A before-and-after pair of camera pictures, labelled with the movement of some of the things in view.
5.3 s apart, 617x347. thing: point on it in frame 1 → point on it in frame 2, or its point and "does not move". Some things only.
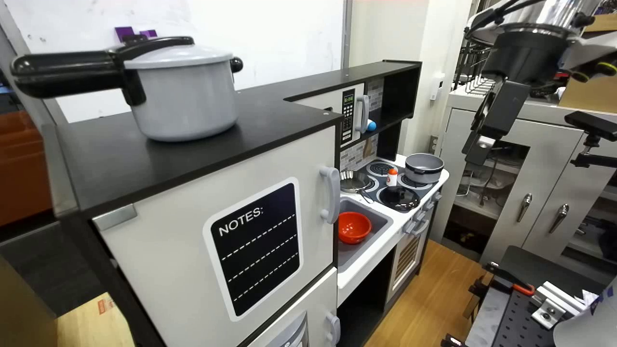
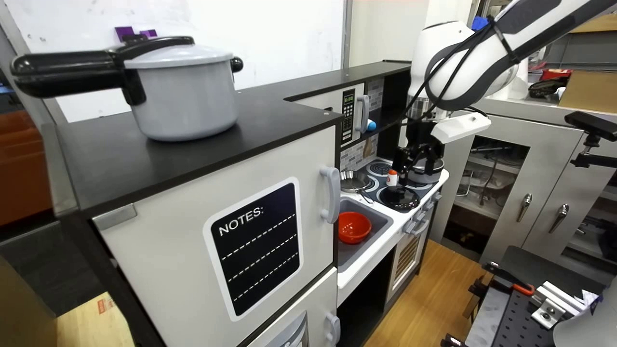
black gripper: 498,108 → 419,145
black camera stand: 594,129 does not move
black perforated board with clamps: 527,293 does not move
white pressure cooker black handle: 180,89 does not move
